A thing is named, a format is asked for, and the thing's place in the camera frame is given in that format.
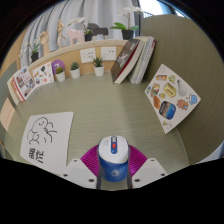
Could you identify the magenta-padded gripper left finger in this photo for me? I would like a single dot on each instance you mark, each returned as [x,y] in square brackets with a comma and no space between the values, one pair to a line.
[78,171]

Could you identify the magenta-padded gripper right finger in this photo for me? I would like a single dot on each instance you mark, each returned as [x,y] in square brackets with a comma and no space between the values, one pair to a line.
[148,171]

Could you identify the blue and white computer mouse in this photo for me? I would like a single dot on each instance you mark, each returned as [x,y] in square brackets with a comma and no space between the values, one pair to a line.
[113,160]

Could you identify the white cartoon-print mouse pad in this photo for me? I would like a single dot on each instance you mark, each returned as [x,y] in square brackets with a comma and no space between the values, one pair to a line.
[46,140]

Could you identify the white sticker sheet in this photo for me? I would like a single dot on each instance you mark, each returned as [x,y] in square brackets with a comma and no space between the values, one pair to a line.
[171,98]

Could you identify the beige card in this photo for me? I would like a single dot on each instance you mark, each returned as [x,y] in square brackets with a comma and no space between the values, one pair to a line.
[6,114]

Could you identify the small potted succulent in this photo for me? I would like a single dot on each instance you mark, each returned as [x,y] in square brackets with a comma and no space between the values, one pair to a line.
[60,76]
[98,70]
[75,73]

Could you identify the white illustrated card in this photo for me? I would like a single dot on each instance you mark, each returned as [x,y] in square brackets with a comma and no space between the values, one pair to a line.
[43,74]

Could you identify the red-edged picture magazine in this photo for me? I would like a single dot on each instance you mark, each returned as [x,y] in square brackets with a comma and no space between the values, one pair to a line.
[24,82]

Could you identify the white book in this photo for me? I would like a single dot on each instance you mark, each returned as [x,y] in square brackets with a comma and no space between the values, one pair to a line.
[11,89]

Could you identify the purple round disc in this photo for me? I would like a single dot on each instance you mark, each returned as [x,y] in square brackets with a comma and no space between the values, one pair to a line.
[56,63]

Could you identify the stack of white books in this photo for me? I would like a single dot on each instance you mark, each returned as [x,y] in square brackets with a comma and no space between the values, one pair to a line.
[145,60]

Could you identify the dark-covered book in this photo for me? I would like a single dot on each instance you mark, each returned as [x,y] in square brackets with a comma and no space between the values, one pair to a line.
[125,60]

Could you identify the wooden desk shelf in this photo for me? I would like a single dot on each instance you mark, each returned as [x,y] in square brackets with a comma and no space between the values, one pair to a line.
[71,51]

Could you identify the white orchid in black pot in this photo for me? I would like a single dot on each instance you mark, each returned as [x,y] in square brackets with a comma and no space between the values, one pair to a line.
[88,36]
[127,34]
[34,56]

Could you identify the pink horse figure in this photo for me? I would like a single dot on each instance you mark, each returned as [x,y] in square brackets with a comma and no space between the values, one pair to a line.
[75,35]

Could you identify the wooden hand model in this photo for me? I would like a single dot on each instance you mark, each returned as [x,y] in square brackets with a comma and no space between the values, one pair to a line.
[44,38]

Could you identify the wooden mannequin figure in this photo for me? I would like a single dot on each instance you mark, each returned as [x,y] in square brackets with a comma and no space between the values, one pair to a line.
[60,31]

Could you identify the dark horse figure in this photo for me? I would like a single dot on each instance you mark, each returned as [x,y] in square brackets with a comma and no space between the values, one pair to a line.
[97,30]

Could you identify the grey curtain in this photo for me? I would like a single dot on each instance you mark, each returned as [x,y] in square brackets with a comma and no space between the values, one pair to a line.
[93,11]

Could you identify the window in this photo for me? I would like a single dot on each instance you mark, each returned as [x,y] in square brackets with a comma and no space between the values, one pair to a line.
[151,7]

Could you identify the white wall outlet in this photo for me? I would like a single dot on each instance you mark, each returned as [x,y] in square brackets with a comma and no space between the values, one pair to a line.
[88,55]
[108,53]

